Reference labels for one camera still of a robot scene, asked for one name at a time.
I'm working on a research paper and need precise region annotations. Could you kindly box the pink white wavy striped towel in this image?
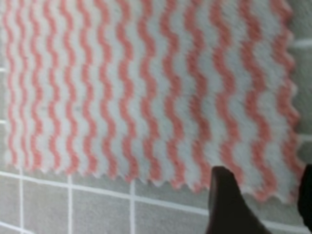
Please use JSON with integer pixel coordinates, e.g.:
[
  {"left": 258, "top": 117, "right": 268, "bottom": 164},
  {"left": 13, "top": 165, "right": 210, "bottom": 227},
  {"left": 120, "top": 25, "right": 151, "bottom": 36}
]
[{"left": 0, "top": 0, "right": 304, "bottom": 202}]

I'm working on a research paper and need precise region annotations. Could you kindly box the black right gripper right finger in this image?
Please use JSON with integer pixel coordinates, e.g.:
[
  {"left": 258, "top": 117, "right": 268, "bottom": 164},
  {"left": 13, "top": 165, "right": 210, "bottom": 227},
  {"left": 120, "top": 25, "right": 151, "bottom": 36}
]
[{"left": 297, "top": 164, "right": 312, "bottom": 232}]

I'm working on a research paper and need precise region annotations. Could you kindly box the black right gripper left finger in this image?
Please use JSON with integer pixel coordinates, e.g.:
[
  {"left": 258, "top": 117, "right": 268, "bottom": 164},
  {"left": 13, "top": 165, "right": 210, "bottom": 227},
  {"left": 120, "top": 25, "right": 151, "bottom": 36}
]
[{"left": 206, "top": 166, "right": 270, "bottom": 234}]

